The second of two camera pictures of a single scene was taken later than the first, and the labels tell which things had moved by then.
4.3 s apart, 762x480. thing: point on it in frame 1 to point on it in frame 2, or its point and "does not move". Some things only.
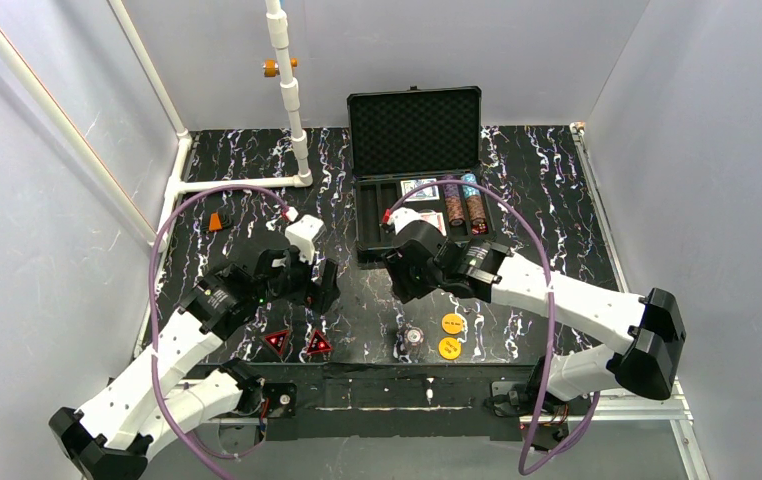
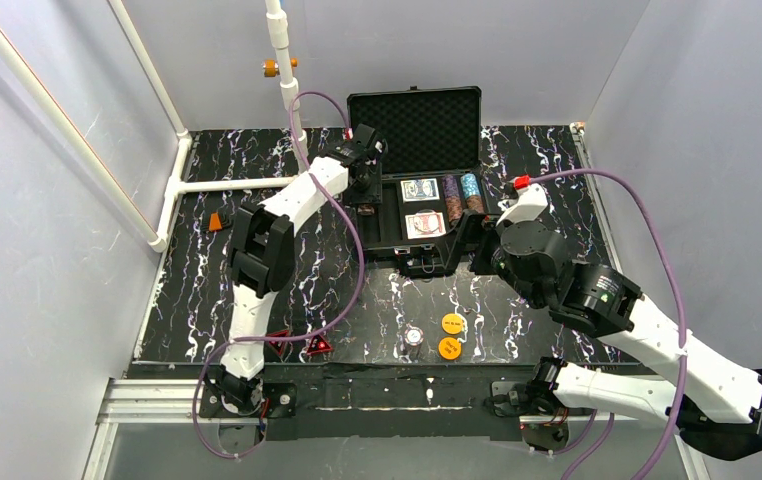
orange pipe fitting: (271, 68) does not move
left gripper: (314, 281) to (366, 187)
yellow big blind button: (452, 323) does not move
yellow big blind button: (449, 348) does not move
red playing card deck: (435, 218) does not move
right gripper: (401, 273) to (476, 234)
